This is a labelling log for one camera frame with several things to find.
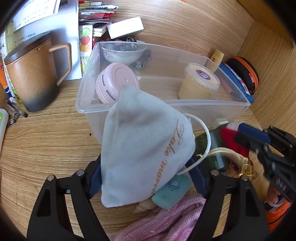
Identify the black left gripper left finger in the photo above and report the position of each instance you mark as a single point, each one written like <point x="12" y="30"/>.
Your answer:
<point x="50" y="219"/>

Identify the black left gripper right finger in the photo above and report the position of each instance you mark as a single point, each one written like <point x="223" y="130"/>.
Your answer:
<point x="232" y="210"/>

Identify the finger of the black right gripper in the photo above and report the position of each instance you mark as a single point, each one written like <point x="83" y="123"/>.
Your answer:
<point x="249" y="142"/>
<point x="254" y="134"/>

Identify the red velvet pouch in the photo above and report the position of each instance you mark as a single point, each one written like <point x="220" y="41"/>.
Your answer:
<point x="228" y="137"/>

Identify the teal small tube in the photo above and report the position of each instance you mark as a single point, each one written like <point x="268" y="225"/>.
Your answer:
<point x="170" y="194"/>

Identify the white drawstring pouch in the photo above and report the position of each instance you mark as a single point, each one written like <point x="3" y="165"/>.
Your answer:
<point x="145" y="143"/>

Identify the right hand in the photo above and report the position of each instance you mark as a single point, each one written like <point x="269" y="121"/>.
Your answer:
<point x="272" y="195"/>

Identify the green glass bottle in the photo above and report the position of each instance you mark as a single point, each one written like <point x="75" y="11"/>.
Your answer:
<point x="217" y="161"/>

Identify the black orange zip case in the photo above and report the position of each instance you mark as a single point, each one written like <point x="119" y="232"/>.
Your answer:
<point x="245" y="70"/>

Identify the blue patchwork pouch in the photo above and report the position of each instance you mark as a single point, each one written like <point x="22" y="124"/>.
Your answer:
<point x="237" y="80"/>

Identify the yellow cream jar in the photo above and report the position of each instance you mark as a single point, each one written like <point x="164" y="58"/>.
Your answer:
<point x="199" y="83"/>

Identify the clear plastic storage bin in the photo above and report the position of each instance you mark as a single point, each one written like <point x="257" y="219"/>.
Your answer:
<point x="160" y="72"/>

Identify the yellow lotion tube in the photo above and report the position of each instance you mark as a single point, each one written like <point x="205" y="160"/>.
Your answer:
<point x="215" y="60"/>

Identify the seashell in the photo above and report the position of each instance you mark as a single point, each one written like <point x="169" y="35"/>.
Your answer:
<point x="145" y="206"/>

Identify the orange white tube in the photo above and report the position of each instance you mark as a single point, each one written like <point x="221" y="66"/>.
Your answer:
<point x="4" y="117"/>

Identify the metal nail clipper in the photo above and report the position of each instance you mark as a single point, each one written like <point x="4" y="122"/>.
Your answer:
<point x="13" y="110"/>

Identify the pink round case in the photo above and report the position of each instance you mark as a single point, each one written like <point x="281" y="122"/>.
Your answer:
<point x="111" y="79"/>

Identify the brown ceramic mug with lid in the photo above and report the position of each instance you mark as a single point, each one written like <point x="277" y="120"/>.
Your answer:
<point x="31" y="68"/>

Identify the white floral bowl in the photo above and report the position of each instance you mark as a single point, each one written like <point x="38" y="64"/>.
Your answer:
<point x="122" y="52"/>

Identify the white cardboard box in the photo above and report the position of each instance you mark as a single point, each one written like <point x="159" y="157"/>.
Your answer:
<point x="125" y="27"/>

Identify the fruit pattern card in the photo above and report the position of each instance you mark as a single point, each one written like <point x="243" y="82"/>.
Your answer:
<point x="85" y="44"/>

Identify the white folded paper stand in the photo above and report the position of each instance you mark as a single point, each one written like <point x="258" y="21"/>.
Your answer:
<point x="63" y="27"/>

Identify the stack of booklets and pens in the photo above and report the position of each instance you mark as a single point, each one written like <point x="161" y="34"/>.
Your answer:
<point x="94" y="17"/>

